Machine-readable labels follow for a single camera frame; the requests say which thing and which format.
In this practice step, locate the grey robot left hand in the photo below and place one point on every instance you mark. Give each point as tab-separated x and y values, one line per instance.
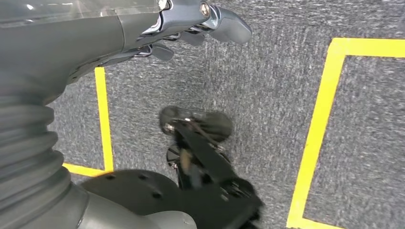
63	44

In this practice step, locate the yellow floor tape square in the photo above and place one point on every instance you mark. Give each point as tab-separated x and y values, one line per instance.
319	126
104	126

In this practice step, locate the black robot body shell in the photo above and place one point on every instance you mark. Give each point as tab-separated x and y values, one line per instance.
133	192

